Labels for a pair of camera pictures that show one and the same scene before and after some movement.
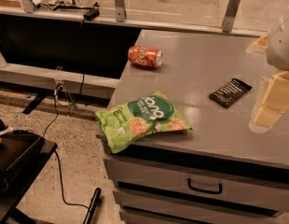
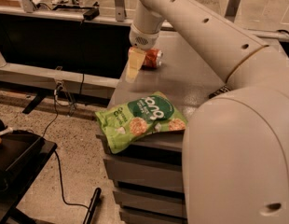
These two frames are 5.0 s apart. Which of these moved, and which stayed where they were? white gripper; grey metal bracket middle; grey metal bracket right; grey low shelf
Moved: white gripper
Stayed: grey low shelf; grey metal bracket right; grey metal bracket middle
